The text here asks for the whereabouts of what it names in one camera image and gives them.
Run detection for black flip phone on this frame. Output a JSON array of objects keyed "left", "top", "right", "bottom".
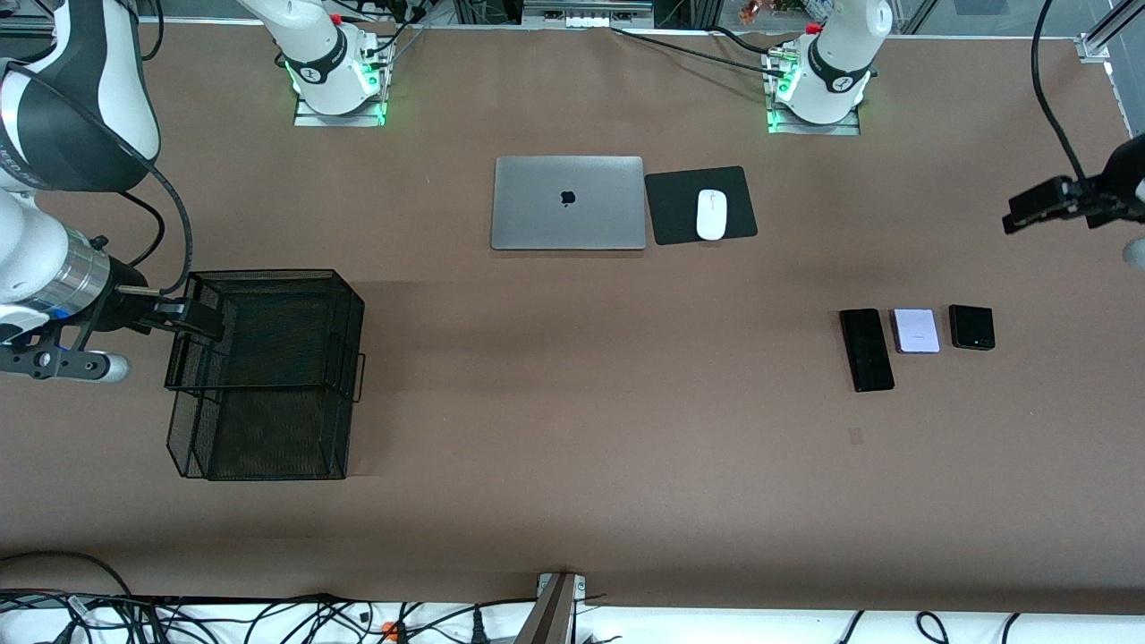
[{"left": 948, "top": 304, "right": 997, "bottom": 352}]

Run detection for lilac flip phone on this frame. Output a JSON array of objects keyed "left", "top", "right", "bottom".
[{"left": 892, "top": 309, "right": 943, "bottom": 354}]

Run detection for long black smartphone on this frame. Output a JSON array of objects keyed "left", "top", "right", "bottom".
[{"left": 839, "top": 308, "right": 896, "bottom": 394}]

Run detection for white computer mouse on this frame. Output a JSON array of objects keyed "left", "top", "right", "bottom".
[{"left": 696, "top": 189, "right": 728, "bottom": 242}]

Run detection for silver closed laptop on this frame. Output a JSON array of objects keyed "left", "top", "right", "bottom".
[{"left": 490, "top": 156, "right": 648, "bottom": 251}]

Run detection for black mouse pad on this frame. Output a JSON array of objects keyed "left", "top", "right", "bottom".
[{"left": 644, "top": 165, "right": 759, "bottom": 247}]

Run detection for grey power strip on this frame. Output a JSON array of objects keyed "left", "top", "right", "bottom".
[{"left": 522, "top": 0, "right": 656, "bottom": 28}]

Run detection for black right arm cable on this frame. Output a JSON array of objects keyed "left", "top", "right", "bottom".
[{"left": 0, "top": 58, "right": 195, "bottom": 296}]

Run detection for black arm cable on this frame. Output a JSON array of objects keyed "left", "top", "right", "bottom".
[
  {"left": 1031, "top": 0, "right": 1097, "bottom": 193},
  {"left": 0, "top": 58, "right": 195, "bottom": 296}
]

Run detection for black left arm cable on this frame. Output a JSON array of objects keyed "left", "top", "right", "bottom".
[{"left": 1031, "top": 0, "right": 1097, "bottom": 193}]

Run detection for aluminium frame corner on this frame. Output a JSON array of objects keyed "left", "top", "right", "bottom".
[{"left": 1076, "top": 0, "right": 1145, "bottom": 64}]

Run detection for black wire mesh tray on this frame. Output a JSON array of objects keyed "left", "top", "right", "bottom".
[{"left": 165, "top": 268, "right": 367, "bottom": 482}]

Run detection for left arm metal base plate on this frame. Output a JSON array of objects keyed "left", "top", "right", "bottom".
[{"left": 768, "top": 98, "right": 861, "bottom": 137}]

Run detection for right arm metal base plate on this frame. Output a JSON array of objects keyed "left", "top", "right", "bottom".
[{"left": 293, "top": 89, "right": 387, "bottom": 128}]

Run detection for black looped floor cable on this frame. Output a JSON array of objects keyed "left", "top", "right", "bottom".
[{"left": 0, "top": 550, "right": 135, "bottom": 598}]

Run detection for tangled black floor cables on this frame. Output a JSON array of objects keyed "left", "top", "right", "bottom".
[{"left": 0, "top": 590, "right": 538, "bottom": 644}]

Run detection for black table cable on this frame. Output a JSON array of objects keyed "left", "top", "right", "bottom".
[{"left": 611, "top": 27, "right": 788, "bottom": 74}]

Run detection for metal camera post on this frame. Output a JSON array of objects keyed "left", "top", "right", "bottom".
[{"left": 517, "top": 572, "right": 587, "bottom": 644}]

